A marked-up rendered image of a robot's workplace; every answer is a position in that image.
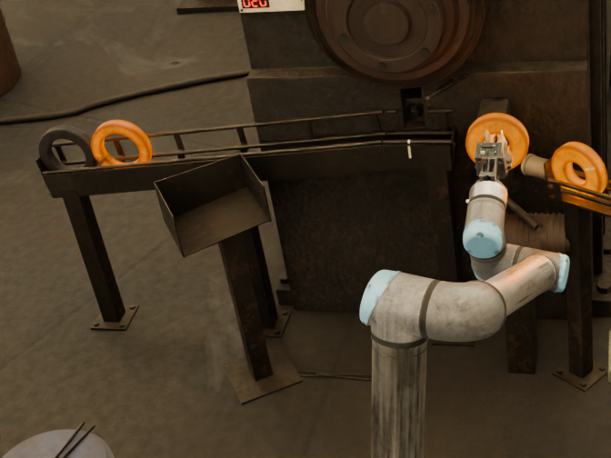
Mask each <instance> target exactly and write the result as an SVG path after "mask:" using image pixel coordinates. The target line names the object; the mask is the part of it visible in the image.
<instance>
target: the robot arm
mask: <svg viewBox="0 0 611 458"><path fill-rule="evenodd" d="M495 140H497V143H495ZM475 160H476V165H475V169H476V174H477V175H478V176H479V178H480V179H479V180H477V181H476V183H475V184H474V185H473V186H472V187H471V189H470V192H469V200H466V203H467V204H468V206H467V212H466V225H465V230H464V232H463V244H464V247H465V249H466V250H467V251H468V252H469V253H470V257H471V265H472V269H473V271H474V273H475V276H476V278H477V279H478V280H474V281H469V282H466V283H451V282H445V281H439V280H436V279H431V278H426V277H422V276H418V275H413V274H405V273H402V272H401V271H397V272H396V271H390V270H381V271H379V272H377V273H376V274H375V275H374V276H373V277H372V278H371V280H370V282H369V283H368V285H367V287H366V290H365V292H364V295H363V298H362V302H361V305H360V320H361V322H362V323H363V324H365V325H371V338H372V413H371V458H424V434H425V405H426V348H427V340H428V339H432V340H437V341H445V342H473V341H478V340H483V339H486V338H487V337H490V336H491V335H493V334H495V333H496V332H497V331H499V330H500V328H501V327H502V326H503V324H504V322H505V320H506V317H507V316H508V315H510V314H511V313H512V312H514V311H515V310H517V309H518V308H520V307H521V306H523V305H524V304H526V303H528V302H529V301H531V300H532V299H534V298H535V297H537V296H539V295H540V294H541V293H543V292H546V291H548V290H551V291H554V292H563V291H564V289H565V287H566V281H567V277H568V272H569V264H570V262H569V257H568V256H567V255H566V254H561V253H553V252H548V251H544V250H539V249H534V248H529V247H524V246H520V245H514V244H507V243H506V236H505V229H504V224H505V216H506V202H507V188H506V187H505V186H504V185H503V184H502V183H501V182H500V181H499V180H500V179H505V177H506V176H507V175H508V169H511V164H512V162H513V157H512V153H511V152H510V150H509V148H508V144H507V141H506V139H505V137H504V136H503V131H502V130H501V134H491V135H490V134H489V133H488V130H486V139H485V141H484V142H483V143H478V142H476V155H475Z"/></svg>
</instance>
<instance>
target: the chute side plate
mask: <svg viewBox="0 0 611 458"><path fill-rule="evenodd" d="M408 146H410V152H411V158H409V154H408ZM383 151H384V152H383ZM245 159H246V161H247V162H248V164H249V165H250V166H251V168H252V169H253V171H254V172H255V174H256V175H257V177H258V178H259V179H260V181H271V180H282V179H293V178H305V177H316V176H327V175H338V174H359V173H370V172H381V171H425V170H426V162H446V170H447V171H453V167H452V158H451V148H450V144H383V149H382V145H380V144H379V145H369V146H358V147H348V148H338V149H328V150H318V151H308V152H298V153H288V154H269V155H259V156H248V157H245ZM219 160H222V159H218V160H208V161H198V162H188V163H178V164H159V165H149V166H138V167H128V168H118V169H108V170H98V171H88V172H78V173H68V174H49V175H43V177H44V179H45V183H46V185H47V187H48V189H49V192H50V194H51V195H52V197H53V198H62V195H61V192H60V190H77V192H78V195H79V196H84V195H95V194H117V193H128V192H139V191H150V190H155V185H154V182H155V181H158V180H161V179H164V178H167V177H170V176H173V175H176V174H181V173H183V172H186V171H189V170H192V169H195V168H197V167H200V166H203V165H206V164H211V163H213V162H216V161H219Z"/></svg>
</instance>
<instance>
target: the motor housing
mask: <svg viewBox="0 0 611 458"><path fill-rule="evenodd" d="M528 214H529V215H530V216H531V217H532V218H533V219H534V220H536V221H537V222H540V223H542V225H543V227H542V229H541V230H540V231H536V230H534V229H533V228H532V227H531V226H530V225H529V224H528V223H526V222H525V221H524V220H523V219H522V218H521V217H520V216H519V215H518V214H515V213H511V214H509V213H506V216H505V224H504V229H505V236H506V243H507V244H514V245H520V246H524V247H529V248H534V249H539V250H544V251H548V252H553V253H561V254H568V253H569V252H570V243H569V241H568V240H567V238H566V235H565V217H564V215H563V214H561V213H558V214H556V213H552V214H550V213H546V214H544V213H540V214H538V213H535V214H532V213H528ZM505 332H506V356H507V369H508V372H509V373H529V374H535V373H536V361H537V354H538V349H537V332H536V298H534V299H532V300H531V301H529V302H528V303H526V304H524V305H523V306H521V307H520V308H518V309H517V310H515V311H514V312H512V313H511V314H510V315H508V316H507V317H506V320H505Z"/></svg>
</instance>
